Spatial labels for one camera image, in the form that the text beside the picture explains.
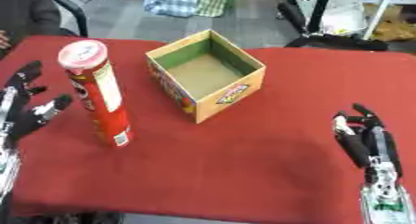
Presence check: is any black and white equipment stand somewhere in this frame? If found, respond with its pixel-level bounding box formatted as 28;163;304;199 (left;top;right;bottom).
274;0;416;51

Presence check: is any red cylindrical chip can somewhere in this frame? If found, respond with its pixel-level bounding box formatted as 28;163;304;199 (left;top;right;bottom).
57;39;136;148

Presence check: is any checked cloth bundle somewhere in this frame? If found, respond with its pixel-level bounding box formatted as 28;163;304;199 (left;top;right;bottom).
135;0;241;19

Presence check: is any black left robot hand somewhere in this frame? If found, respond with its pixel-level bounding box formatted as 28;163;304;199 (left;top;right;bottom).
0;59;75;150

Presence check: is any black chair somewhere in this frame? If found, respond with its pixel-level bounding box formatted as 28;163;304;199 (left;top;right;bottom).
46;0;91;38

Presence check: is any person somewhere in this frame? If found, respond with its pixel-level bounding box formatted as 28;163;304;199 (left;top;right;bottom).
0;0;64;60

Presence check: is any tan cardboard box green inside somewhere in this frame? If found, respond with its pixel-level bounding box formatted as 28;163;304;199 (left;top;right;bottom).
144;28;268;125

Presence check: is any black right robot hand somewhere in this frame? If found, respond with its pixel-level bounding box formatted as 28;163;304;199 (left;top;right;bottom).
330;102;405;185

